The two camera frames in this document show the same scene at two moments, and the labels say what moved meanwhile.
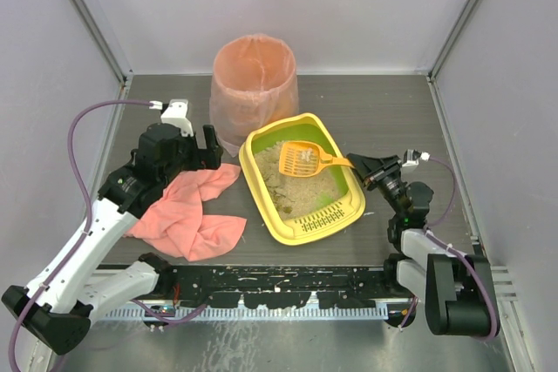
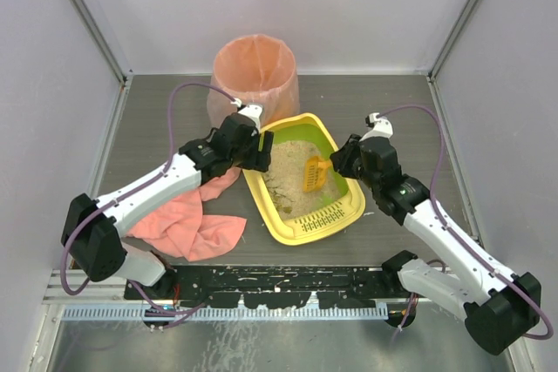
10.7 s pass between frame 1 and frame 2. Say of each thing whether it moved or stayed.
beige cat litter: stayed
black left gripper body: moved
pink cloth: stayed
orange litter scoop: moved
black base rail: stayed
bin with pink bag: stayed
